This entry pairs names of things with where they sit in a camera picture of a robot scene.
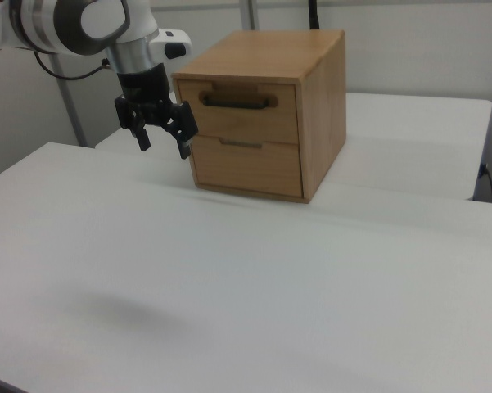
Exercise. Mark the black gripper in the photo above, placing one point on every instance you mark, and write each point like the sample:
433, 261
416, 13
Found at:
143, 84

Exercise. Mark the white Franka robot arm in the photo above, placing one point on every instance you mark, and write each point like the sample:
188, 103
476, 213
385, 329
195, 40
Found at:
32, 24

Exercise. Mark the wooden two-drawer cabinet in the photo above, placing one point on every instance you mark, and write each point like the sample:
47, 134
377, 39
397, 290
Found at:
319, 114

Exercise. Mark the grey metal frame post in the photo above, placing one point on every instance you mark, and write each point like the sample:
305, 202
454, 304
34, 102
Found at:
248, 14
71, 114

